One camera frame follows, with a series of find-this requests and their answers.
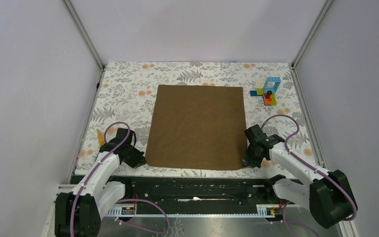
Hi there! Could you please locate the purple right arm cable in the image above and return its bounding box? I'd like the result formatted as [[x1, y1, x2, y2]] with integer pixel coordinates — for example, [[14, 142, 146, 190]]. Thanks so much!
[[260, 114, 358, 237]]

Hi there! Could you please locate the white slotted cable duct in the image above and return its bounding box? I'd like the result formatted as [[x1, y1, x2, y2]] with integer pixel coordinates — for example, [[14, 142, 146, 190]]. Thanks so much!
[[104, 204, 285, 219]]

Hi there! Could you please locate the yellow plastic fork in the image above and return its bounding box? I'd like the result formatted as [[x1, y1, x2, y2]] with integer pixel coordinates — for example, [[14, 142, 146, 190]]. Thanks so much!
[[97, 129, 105, 147]]

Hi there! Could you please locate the brown cloth napkin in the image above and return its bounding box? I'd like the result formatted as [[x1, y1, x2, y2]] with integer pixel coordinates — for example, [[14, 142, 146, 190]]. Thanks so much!
[[146, 85, 248, 170]]

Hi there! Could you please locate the colourful toy block structure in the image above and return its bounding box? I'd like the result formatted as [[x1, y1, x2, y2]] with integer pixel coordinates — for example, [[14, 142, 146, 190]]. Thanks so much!
[[249, 77, 281, 106]]

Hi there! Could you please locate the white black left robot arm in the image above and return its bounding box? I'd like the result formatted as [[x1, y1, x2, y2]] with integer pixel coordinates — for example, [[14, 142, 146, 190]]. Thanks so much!
[[54, 128, 146, 237]]

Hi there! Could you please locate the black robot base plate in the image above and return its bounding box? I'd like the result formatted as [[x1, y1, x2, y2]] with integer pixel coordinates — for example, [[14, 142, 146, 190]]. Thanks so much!
[[109, 176, 280, 216]]

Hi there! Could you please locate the floral patterned table mat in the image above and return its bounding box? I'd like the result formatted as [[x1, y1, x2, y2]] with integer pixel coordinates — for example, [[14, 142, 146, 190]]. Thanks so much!
[[73, 62, 319, 178]]

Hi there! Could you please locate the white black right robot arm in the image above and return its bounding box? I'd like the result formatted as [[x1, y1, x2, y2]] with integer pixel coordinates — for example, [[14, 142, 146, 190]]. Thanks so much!
[[243, 124, 358, 229]]

